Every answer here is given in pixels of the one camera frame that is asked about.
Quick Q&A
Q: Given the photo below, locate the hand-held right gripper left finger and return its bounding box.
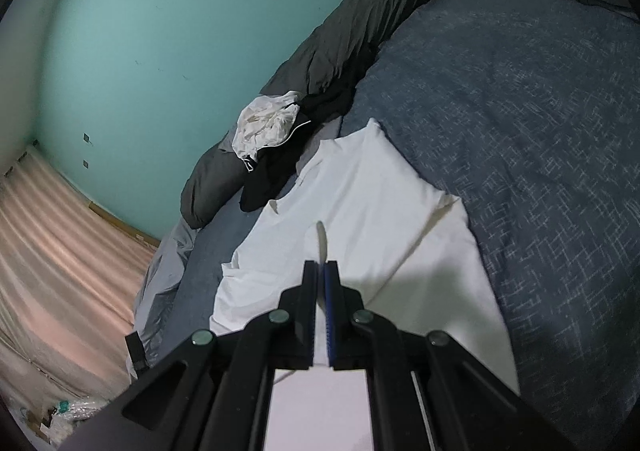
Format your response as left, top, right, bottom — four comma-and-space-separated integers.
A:
57, 261, 321, 451

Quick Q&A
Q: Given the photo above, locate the white long-sleeve shirt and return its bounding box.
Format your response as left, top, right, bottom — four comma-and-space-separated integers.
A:
209, 118, 521, 451

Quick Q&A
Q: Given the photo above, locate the clear plastic bag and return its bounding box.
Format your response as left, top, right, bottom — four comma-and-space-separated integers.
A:
20, 396, 112, 447

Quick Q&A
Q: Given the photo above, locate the black garment with white piping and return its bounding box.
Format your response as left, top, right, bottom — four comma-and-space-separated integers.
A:
239, 81, 358, 212

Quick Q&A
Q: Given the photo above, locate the bed with blue patterned sheet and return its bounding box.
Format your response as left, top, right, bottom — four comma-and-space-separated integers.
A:
145, 0, 640, 451

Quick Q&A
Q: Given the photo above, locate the wooden trim strip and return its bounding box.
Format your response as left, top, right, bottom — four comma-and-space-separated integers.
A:
87, 203, 162, 248

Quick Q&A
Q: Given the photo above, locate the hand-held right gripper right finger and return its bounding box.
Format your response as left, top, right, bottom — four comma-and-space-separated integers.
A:
322, 261, 581, 451

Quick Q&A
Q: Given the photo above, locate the cream crumpled garment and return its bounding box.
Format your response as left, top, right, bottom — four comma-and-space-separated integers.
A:
231, 91, 301, 164

